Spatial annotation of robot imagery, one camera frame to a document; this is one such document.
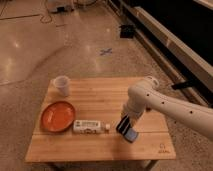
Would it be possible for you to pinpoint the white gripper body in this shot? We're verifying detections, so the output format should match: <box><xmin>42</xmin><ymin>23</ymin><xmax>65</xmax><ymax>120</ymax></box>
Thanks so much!
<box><xmin>121</xmin><ymin>104</ymin><xmax>145</xmax><ymax>125</ymax></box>

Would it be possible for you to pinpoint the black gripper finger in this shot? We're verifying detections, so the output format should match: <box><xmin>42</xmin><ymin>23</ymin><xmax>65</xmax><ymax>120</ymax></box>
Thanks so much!
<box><xmin>123</xmin><ymin>123</ymin><xmax>134</xmax><ymax>138</ymax></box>
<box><xmin>116</xmin><ymin>116</ymin><xmax>128</xmax><ymax>133</ymax></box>

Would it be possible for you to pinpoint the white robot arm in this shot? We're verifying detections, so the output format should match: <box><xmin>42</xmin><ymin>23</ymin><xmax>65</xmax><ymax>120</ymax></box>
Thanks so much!
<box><xmin>116</xmin><ymin>76</ymin><xmax>213</xmax><ymax>142</ymax></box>

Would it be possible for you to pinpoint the wooden table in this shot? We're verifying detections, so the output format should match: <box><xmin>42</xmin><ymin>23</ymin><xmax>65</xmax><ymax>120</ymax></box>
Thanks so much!
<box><xmin>25</xmin><ymin>77</ymin><xmax>176</xmax><ymax>163</ymax></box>

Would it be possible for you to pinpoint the orange plate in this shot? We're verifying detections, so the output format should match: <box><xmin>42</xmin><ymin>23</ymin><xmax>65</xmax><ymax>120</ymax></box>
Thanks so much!
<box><xmin>40</xmin><ymin>101</ymin><xmax>75</xmax><ymax>133</ymax></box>

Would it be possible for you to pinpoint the black box on floor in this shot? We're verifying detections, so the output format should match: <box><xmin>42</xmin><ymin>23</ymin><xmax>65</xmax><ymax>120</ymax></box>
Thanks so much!
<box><xmin>120</xmin><ymin>25</ymin><xmax>135</xmax><ymax>38</ymax></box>

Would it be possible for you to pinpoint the white plastic cup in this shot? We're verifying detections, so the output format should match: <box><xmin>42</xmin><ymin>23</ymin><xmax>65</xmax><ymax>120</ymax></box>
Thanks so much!
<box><xmin>53</xmin><ymin>76</ymin><xmax>70</xmax><ymax>97</ymax></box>

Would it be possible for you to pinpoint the black floor cable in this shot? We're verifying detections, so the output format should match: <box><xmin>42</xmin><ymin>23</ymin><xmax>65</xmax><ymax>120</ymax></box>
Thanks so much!
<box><xmin>39</xmin><ymin>0</ymin><xmax>54</xmax><ymax>25</ymax></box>

